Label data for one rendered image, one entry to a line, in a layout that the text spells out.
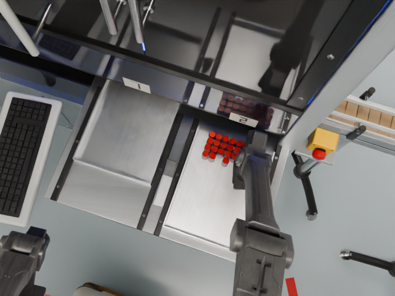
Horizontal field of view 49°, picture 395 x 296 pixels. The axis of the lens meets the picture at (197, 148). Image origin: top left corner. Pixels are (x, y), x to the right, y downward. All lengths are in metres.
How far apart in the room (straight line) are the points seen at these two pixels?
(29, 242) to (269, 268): 0.47
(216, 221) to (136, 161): 0.32
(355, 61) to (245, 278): 0.45
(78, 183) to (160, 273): 0.95
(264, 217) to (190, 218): 0.57
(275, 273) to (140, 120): 0.84
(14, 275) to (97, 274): 1.42
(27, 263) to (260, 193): 0.48
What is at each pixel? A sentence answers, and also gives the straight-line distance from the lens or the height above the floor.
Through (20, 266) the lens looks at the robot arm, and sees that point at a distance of 0.91.
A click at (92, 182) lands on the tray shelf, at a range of 1.44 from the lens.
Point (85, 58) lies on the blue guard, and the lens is 1.33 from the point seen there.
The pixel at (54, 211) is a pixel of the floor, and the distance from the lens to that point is 2.37.
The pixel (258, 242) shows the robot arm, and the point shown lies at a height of 1.50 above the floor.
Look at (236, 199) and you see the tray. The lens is 1.41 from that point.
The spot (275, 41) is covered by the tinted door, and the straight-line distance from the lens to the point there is 0.91.
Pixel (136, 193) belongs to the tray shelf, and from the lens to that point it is 1.41.
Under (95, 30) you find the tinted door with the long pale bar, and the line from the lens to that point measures 1.16.
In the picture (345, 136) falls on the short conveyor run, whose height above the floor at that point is 0.88.
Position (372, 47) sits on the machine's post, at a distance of 0.85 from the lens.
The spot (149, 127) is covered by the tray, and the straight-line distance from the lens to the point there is 1.46.
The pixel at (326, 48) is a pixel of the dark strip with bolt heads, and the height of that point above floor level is 1.52.
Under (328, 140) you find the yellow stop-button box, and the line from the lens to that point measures 1.36.
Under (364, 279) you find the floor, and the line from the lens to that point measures 2.45.
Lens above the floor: 2.27
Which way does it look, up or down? 75 degrees down
